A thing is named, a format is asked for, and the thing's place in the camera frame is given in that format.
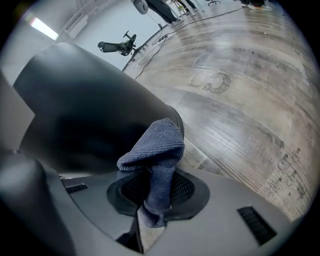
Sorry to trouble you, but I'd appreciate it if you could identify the white air conditioner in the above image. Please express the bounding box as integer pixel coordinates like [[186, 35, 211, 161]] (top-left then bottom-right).
[[58, 12, 90, 40]]

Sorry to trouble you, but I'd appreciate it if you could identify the dark blue cloth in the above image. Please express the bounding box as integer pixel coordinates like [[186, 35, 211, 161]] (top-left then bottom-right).
[[116, 117, 186, 229]]

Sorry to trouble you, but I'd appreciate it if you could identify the ceiling light strip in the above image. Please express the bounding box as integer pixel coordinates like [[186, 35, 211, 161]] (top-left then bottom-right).
[[29, 16, 60, 41]]

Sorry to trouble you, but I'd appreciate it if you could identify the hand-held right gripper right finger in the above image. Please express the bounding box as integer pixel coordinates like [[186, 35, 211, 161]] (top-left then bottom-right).
[[151, 168, 297, 256]]

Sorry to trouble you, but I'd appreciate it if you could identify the black round bucket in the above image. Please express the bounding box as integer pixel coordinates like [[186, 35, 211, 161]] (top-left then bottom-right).
[[12, 41, 186, 176]]

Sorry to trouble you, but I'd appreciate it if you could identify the black power cable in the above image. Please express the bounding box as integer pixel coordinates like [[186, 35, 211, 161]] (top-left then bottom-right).
[[171, 6, 245, 35], [134, 37, 168, 80]]

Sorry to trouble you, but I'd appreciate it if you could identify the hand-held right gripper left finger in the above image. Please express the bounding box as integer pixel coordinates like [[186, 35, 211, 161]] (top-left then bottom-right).
[[59, 171, 151, 243]]

